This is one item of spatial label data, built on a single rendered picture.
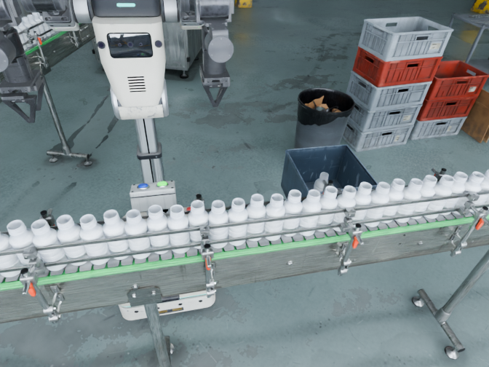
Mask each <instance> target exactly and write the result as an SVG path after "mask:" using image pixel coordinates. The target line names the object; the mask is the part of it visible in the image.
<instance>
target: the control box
mask: <svg viewBox="0 0 489 367"><path fill-rule="evenodd" d="M166 182H167V185H165V186H158V185H157V184H158V182H155V183H147V184H148V186H147V187H145V188H139V187H138V185H139V184H133V185H132V186H131V189H130V200H131V206H132V209H137V210H139V211H140V212H146V211H148V209H149V208H150V207H151V206H152V205H160V206H161V207H162V211H163V212H164V213H166V212H167V211H168V209H170V208H171V207H172V206H173V205H177V199H176V191H175V182H174V181H166Z"/></svg>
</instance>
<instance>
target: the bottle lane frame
mask: <svg viewBox="0 0 489 367"><path fill-rule="evenodd" d="M435 220H436V219H435ZM473 220H474V218H473V216H472V217H467V218H466V217H463V218H455V217H454V219H451V220H447V219H446V218H445V221H437V220H436V222H431V223H429V222H428V221H427V222H426V223H425V224H419V223H418V222H417V224H416V225H409V224H408V223H407V226H398V225H397V227H394V228H389V227H388V226H387V227H388V228H387V229H379V228H378V227H377V228H378V229H377V230H374V231H369V230H368V229H367V231H366V232H363V233H362V235H361V238H362V241H363V242H364V245H360V243H359V242H358V244H357V247H356V248H352V251H351V254H350V256H349V259H350V260H351V264H350V265H349V266H348V267H356V266H362V265H366V264H374V263H379V262H385V261H393V260H397V259H406V258H411V257H416V256H424V255H429V254H434V253H442V252H447V251H451V249H453V248H454V247H453V246H452V244H451V240H450V238H451V237H452V235H453V234H456V232H455V230H456V229H457V228H458V226H463V227H462V229H461V231H460V232H459V233H458V235H459V236H460V237H463V235H464V233H465V232H466V230H467V229H468V228H469V226H470V225H471V223H472V222H473ZM366 228H367V227H366ZM350 239H351V238H350V236H349V233H348V232H346V234H343V235H338V234H337V233H336V236H332V237H328V236H327V235H326V234H325V237H323V238H316V237H315V235H314V239H311V240H306V239H305V238H304V237H303V240H301V241H296V242H295V241H294V239H293V238H292V240H293V241H292V242H286V243H283V241H282V240H281V243H280V244H276V245H272V244H271V242H270V241H269V245H265V246H260V245H259V243H258V247H254V248H248V246H247V244H246V248H245V249H239V250H237V249H236V247H235V246H234V250H230V251H224V249H223V248H222V252H218V253H214V258H213V259H211V262H215V268H214V269H213V271H215V276H214V278H213V280H214V281H215V282H216V284H215V285H214V289H217V288H226V287H231V286H235V285H244V284H249V283H257V282H262V281H267V280H275V279H280V278H285V277H294V276H299V275H307V274H312V273H317V272H325V271H330V270H335V269H338V267H339V266H340V265H341V263H340V261H339V260H340V258H339V257H338V256H339V253H340V252H341V251H343V250H341V248H342V245H343V243H346V242H347V243H349V241H350ZM466 242H467V246H466V247H463V249H465V248H474V247H479V246H484V245H489V226H488V225H487V224H486V223H484V224H483V225H482V226H481V227H480V229H478V230H477V229H474V230H473V232H472V233H471V234H470V235H469V237H468V239H467V240H466ZM5 279H6V278H4V281H3V282H2V283H0V324H1V323H9V322H15V321H19V320H27V319H32V318H38V317H46V316H48V315H47V314H44V309H43V307H42V306H41V304H40V303H39V301H38V299H37V298H36V296H31V295H30V293H29V292H28V294H27V295H26V296H23V295H22V292H23V288H24V286H23V284H22V283H21V282H20V278H19V279H18V280H17V281H12V282H5ZM37 285H38V287H39V289H40V290H41V292H42V293H43V295H44V297H45V299H46V300H47V302H48V304H51V303H52V300H53V296H54V294H55V293H53V292H52V289H51V288H50V286H52V285H57V286H58V288H59V290H60V292H57V294H62V295H63V298H64V300H63V301H62V303H61V306H60V314H64V313H69V312H77V311H82V310H87V309H95V308H100V307H109V306H113V305H118V304H126V303H129V299H128V297H127V293H128V292H129V291H130V290H131V289H134V290H136V289H138V288H145V287H149V286H156V287H157V288H159V290H160V294H161V297H162V298H163V297H168V296H177V295H181V294H186V293H194V292H200V291H206V277H205V260H202V255H200V254H199V251H198V253H197V256H187V254H186V253H185V257H183V258H177V259H175V257H174V255H172V259H167V260H162V258H161V256H160V257H159V260H158V261H152V262H148V258H146V262H145V263H141V264H136V263H135V260H134V259H133V263H132V264H131V265H125V266H122V263H121V262H120V263H119V266H118V267H110V268H108V265H107V263H106V267H105V268H104V269H94V267H93V265H92V268H91V270H90V271H83V272H80V271H79V268H78V270H77V272H74V273H68V274H66V273H65V270H64V271H63V273H62V274H61V275H53V276H51V275H50V272H49V274H48V276H47V277H39V280H38V283H37Z"/></svg>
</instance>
